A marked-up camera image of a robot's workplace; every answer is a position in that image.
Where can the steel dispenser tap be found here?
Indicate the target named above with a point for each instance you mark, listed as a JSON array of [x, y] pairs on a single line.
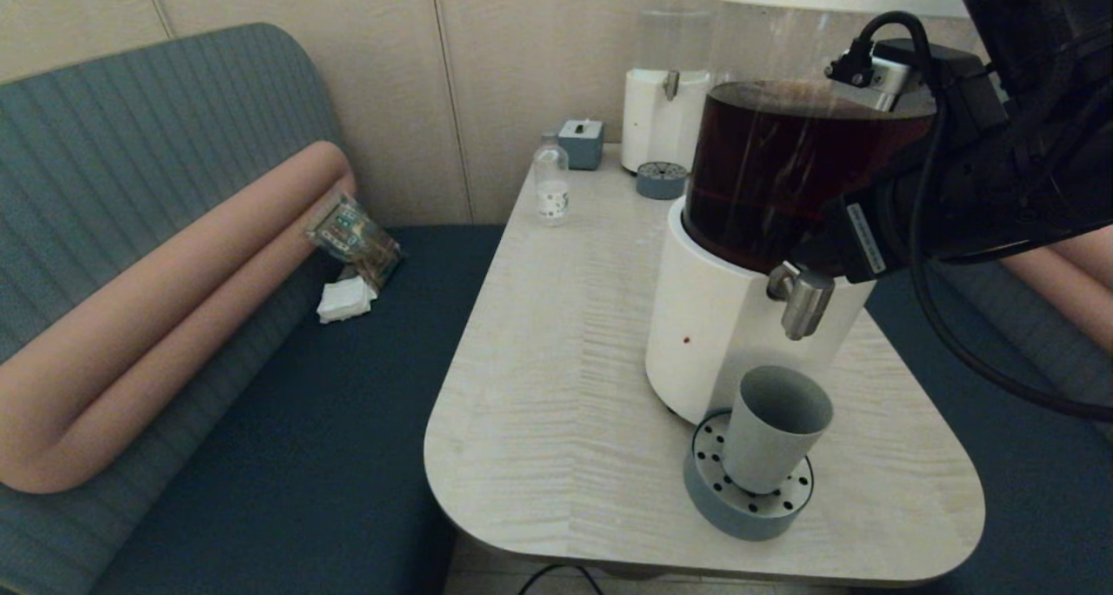
[[804, 304]]

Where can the small blue-grey box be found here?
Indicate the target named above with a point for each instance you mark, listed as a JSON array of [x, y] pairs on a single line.
[[580, 144]]

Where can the round grey drip tray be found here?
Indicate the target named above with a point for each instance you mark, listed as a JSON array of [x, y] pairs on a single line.
[[739, 517]]

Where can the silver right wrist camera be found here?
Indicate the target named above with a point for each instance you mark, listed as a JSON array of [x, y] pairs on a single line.
[[896, 77]]

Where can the pink bolster cushion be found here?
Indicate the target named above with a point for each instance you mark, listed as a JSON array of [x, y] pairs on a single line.
[[174, 282], [1069, 290]]

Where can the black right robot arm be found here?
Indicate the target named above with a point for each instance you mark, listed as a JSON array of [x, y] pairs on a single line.
[[1043, 38]]

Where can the small white water dispenser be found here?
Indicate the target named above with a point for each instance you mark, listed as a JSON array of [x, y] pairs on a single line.
[[656, 116]]

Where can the grey plastic cup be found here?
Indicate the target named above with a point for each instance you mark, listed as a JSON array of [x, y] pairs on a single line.
[[769, 443]]

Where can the large white tea dispenser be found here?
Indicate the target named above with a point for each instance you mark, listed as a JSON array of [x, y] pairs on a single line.
[[748, 169]]

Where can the teal upholstered bench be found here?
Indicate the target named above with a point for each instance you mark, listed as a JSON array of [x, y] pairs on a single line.
[[130, 125], [1000, 508]]

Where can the white tissue pack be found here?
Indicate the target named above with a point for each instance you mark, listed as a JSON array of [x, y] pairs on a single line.
[[346, 299]]

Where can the clear plastic bottle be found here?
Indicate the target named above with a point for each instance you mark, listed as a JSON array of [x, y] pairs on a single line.
[[550, 186]]

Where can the small blue perforated drip tray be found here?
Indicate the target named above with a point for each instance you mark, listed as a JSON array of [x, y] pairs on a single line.
[[659, 180]]

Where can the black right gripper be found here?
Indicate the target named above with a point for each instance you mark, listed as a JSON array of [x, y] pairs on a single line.
[[956, 203]]

